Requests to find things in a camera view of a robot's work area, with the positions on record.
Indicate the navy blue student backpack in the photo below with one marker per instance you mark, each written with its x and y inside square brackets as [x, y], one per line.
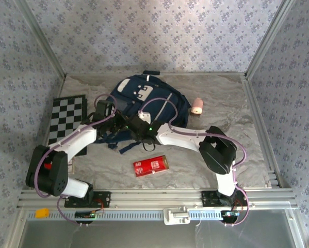
[156, 111]

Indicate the pink bandage roll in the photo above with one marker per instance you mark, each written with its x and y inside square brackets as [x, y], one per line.
[197, 106]

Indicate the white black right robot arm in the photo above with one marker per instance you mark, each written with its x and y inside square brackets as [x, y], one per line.
[180, 137]

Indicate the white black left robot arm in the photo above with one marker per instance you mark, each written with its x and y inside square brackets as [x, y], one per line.
[74, 139]

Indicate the red printed box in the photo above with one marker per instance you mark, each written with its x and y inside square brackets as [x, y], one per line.
[150, 166]

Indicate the black grey chessboard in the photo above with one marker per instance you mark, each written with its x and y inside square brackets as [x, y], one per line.
[66, 113]

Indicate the small red block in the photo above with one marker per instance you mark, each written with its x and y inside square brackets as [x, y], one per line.
[48, 166]

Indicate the grey metal panel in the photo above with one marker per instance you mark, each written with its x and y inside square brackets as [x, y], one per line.
[144, 235]

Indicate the small yellow block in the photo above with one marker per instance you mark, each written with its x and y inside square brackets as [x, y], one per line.
[42, 213]

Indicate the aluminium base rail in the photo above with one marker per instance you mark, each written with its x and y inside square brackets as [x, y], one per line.
[156, 197]

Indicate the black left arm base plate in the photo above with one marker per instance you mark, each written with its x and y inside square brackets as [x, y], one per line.
[102, 199]

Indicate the white plastic latch bracket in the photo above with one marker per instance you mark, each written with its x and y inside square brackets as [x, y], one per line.
[177, 215]

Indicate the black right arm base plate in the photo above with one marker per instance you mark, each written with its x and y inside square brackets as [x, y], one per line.
[208, 199]

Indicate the aluminium frame post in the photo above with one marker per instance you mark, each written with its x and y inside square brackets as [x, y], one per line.
[43, 38]
[267, 38]

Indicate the aluminium side rail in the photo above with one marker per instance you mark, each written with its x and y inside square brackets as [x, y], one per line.
[253, 98]

